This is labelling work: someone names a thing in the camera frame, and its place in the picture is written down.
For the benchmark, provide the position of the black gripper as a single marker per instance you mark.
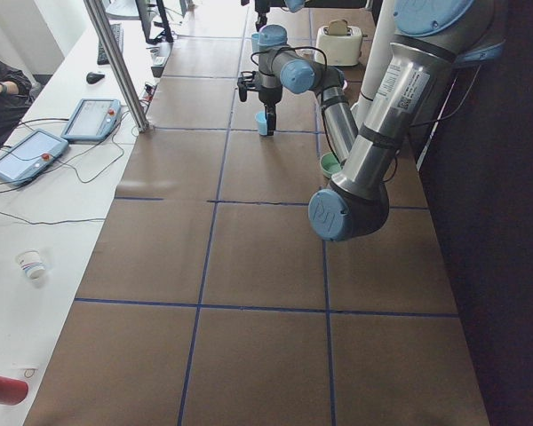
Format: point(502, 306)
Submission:
point(268, 97)

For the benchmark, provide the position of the light blue cup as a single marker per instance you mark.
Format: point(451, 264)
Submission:
point(261, 123)
point(255, 42)

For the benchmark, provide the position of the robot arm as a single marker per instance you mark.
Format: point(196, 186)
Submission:
point(415, 45)

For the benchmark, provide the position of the green bowl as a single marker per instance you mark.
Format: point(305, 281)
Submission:
point(329, 165)

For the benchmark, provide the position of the cream toaster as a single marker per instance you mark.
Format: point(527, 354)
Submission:
point(339, 50)

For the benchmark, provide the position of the toast slice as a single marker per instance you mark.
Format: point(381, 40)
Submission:
point(337, 28)

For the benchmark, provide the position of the far teach pendant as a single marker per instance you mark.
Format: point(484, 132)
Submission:
point(92, 121)

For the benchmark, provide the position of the teach pendant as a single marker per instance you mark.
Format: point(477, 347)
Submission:
point(92, 121)
point(31, 157)

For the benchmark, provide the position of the black computer mouse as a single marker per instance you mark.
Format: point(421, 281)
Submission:
point(94, 77)

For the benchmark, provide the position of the near teach pendant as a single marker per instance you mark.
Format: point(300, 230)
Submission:
point(31, 157)

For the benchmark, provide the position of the person in black jacket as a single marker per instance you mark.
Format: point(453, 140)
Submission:
point(15, 99)

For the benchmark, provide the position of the paper cup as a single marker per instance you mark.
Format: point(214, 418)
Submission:
point(31, 263)

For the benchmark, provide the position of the red cylinder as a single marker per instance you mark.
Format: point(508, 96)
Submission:
point(12, 391)

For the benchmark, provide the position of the white mount pole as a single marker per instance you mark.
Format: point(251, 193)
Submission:
point(378, 62)

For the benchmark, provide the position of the aluminium frame post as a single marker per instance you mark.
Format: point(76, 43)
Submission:
point(101, 25)

